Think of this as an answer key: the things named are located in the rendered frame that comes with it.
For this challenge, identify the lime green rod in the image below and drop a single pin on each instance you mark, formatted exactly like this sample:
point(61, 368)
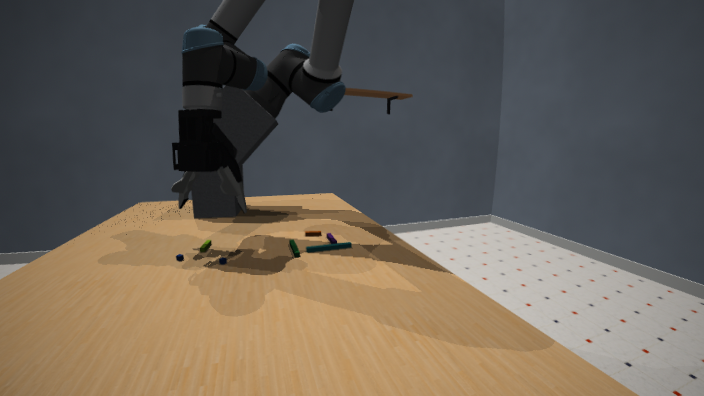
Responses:
point(205, 246)

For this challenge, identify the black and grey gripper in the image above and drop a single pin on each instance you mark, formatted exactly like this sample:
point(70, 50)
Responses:
point(200, 151)

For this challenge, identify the turquoise rod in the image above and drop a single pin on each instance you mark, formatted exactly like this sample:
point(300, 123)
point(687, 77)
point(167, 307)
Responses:
point(328, 247)

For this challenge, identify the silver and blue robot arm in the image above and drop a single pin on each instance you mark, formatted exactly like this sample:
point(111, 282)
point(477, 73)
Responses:
point(207, 61)

